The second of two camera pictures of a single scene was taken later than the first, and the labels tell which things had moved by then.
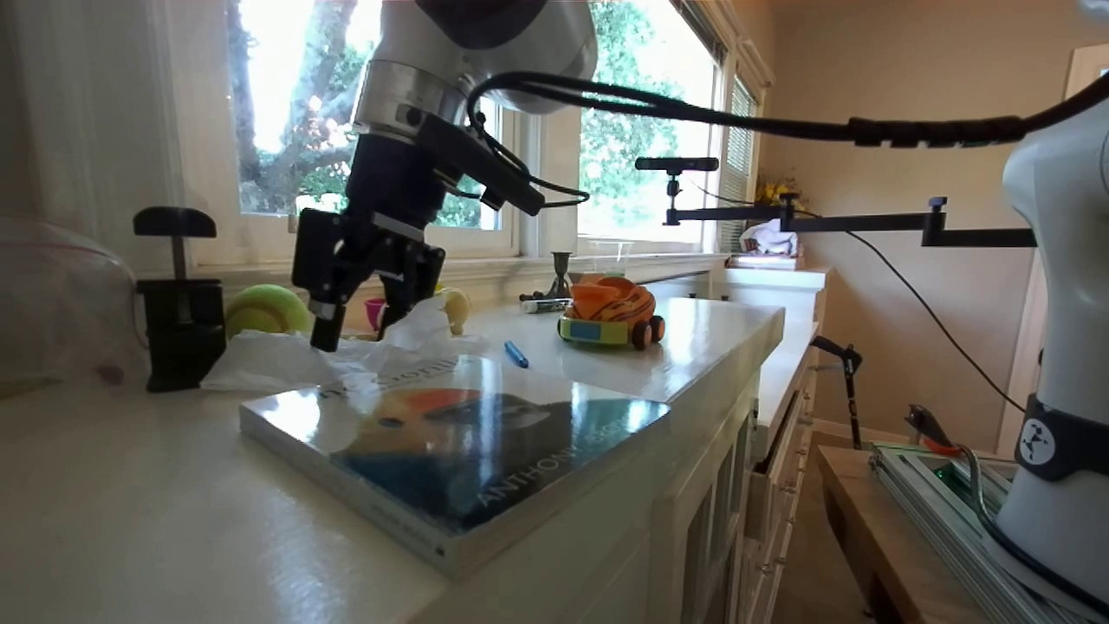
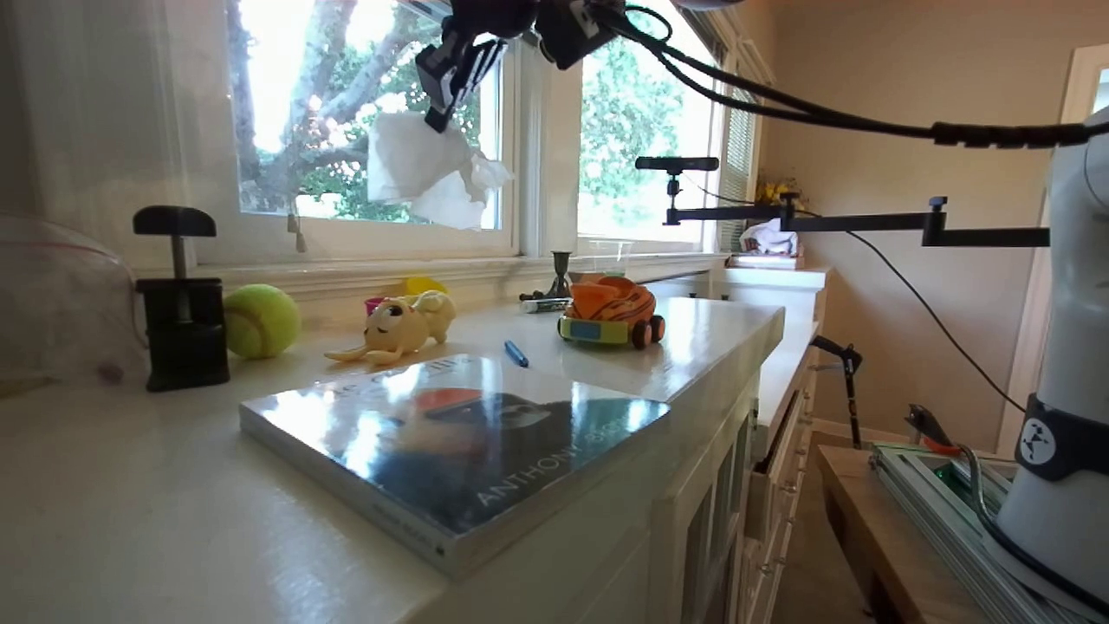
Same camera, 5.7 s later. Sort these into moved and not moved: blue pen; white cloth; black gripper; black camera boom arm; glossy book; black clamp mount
Moved: black gripper; white cloth
Not moved: blue pen; glossy book; black clamp mount; black camera boom arm
